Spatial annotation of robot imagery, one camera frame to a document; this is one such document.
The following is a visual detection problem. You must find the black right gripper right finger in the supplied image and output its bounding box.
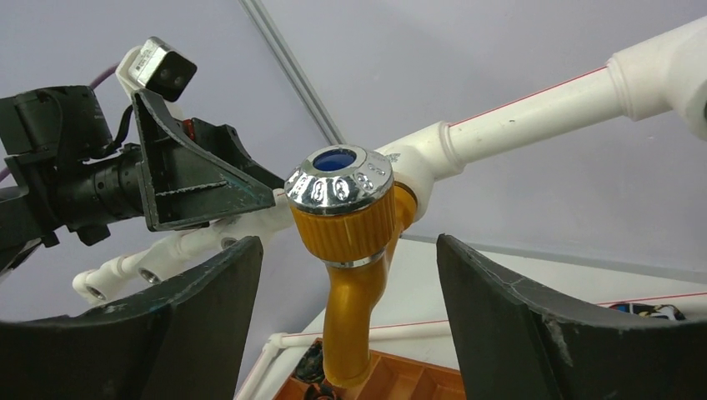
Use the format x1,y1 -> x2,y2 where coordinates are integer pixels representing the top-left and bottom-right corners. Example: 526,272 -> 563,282
436,234 -> 706,399

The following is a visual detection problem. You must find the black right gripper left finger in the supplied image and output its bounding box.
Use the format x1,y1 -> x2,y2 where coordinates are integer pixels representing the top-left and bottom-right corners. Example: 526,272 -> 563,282
1,237 -> 263,399

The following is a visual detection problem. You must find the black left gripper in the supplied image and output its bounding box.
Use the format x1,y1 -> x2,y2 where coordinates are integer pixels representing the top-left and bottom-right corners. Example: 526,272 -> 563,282
1,86 -> 283,246

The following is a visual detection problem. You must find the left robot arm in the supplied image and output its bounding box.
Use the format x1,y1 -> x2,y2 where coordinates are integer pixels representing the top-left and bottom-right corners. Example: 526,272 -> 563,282
1,86 -> 283,272

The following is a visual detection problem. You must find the wooden compartment tray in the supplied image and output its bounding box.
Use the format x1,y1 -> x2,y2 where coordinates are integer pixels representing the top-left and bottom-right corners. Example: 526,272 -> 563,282
273,351 -> 466,400

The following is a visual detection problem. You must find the comic print cloth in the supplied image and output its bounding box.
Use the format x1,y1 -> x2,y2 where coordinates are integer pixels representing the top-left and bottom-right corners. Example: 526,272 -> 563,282
609,302 -> 686,321

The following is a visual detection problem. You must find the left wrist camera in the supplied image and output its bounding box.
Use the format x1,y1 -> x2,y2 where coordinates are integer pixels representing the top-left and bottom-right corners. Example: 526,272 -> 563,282
114,36 -> 198,120

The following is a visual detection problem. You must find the white pvc pipe frame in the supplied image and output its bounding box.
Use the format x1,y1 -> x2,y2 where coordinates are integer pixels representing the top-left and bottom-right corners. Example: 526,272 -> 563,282
72,15 -> 707,400

